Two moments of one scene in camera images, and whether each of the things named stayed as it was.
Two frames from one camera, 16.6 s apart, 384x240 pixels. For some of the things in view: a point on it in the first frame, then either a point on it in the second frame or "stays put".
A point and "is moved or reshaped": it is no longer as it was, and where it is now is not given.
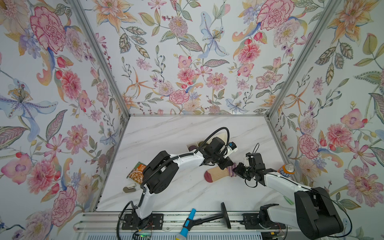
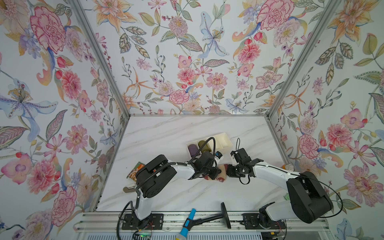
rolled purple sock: [191, 147] stays put
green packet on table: [136, 172] stays put
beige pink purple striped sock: [213, 174] is moved or reshaped
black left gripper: [224, 164] to [215, 173]
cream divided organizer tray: [221, 136] stays put
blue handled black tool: [190, 221] stays put
